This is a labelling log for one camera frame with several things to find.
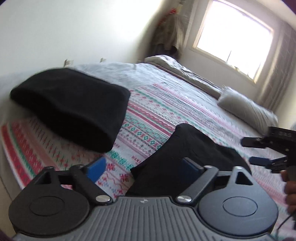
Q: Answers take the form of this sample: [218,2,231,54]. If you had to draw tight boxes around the black pants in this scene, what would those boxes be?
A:
[126,123,251,198]

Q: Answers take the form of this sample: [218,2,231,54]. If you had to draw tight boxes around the person right hand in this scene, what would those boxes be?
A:
[280,170,296,220]

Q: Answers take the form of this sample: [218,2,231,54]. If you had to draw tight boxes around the beige pillow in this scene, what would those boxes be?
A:
[218,86,278,134]

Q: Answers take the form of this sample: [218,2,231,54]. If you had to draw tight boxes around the folded black garment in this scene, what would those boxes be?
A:
[10,68,130,153]

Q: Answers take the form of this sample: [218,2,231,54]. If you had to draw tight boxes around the grey curtain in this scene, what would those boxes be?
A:
[256,22,295,111]

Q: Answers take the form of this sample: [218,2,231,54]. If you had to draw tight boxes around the patterned red green bedsheet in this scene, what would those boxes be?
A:
[1,63,280,198]

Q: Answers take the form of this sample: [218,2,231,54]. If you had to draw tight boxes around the bright window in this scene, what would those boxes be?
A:
[193,1,274,82]

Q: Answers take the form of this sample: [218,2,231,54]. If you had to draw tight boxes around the beige folded blanket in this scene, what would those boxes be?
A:
[144,55,222,99]

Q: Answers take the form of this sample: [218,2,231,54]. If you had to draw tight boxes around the hanging olive clothes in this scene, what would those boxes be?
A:
[148,1,186,60]

